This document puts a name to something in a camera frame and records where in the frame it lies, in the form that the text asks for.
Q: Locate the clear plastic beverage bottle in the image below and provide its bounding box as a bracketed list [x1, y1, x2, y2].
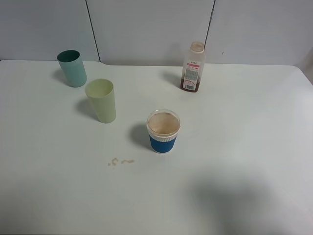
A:
[180, 41, 206, 93]

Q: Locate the blue sleeved paper cup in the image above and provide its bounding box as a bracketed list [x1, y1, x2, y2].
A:
[146, 109, 180, 154]

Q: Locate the brown spilled drink stain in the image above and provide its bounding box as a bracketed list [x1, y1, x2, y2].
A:
[107, 158, 135, 166]

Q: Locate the pale green plastic cup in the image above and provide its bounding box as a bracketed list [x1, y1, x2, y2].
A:
[85, 79, 116, 123]

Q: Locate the teal plastic cup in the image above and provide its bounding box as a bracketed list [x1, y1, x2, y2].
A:
[57, 50, 87, 87]

